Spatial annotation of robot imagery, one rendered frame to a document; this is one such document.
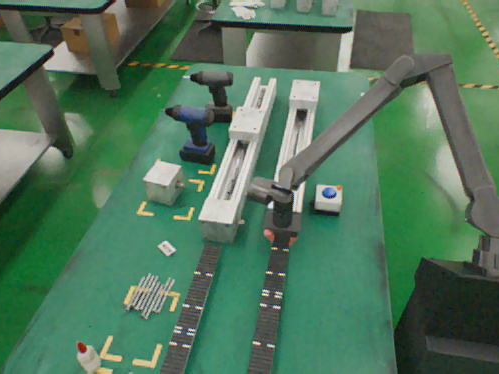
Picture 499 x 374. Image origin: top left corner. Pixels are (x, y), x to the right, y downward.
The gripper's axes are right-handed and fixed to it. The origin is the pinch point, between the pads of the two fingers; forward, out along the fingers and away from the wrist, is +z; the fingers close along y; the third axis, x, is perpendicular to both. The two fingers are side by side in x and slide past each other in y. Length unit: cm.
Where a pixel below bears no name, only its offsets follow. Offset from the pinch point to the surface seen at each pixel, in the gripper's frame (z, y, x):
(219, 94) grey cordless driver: -13, 34, -61
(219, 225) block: -7.1, 18.0, 3.0
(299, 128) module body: -5, 0, -53
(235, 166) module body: -5.1, 19.8, -26.3
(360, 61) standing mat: 75, -39, -292
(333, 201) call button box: -5.0, -14.4, -14.7
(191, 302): -2.4, 20.0, 25.8
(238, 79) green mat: 0, 34, -98
